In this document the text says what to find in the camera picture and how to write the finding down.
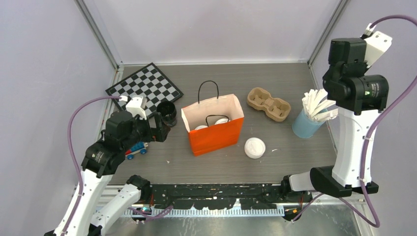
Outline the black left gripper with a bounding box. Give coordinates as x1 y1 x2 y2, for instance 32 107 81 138
122 111 170 150

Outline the white plastic cup lid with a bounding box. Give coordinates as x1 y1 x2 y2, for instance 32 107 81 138
195 125 208 130

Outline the orange paper bag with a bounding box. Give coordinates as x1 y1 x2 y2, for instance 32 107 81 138
181 80 244 156

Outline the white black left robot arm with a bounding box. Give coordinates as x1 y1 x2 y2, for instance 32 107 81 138
46 111 170 236

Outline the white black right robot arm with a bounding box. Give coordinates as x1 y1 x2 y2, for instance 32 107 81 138
280 34 392 202

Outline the blue red toy car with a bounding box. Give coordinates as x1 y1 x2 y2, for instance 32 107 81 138
125 142 149 160

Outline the black cup stack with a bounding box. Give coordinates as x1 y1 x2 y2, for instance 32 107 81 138
156 101 177 127

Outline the black white chessboard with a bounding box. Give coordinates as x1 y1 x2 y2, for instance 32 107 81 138
105 63 183 118

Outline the blue cup holder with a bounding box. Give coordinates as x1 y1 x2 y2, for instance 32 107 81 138
292 110 324 139

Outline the cardboard cup carrier tray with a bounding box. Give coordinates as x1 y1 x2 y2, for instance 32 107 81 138
246 87 291 122

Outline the white lid stack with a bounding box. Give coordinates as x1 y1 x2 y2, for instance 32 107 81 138
244 137 266 159

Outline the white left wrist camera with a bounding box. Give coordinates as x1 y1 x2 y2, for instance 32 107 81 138
119 95 148 120

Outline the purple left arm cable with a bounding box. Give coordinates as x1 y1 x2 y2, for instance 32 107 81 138
60 95 173 236

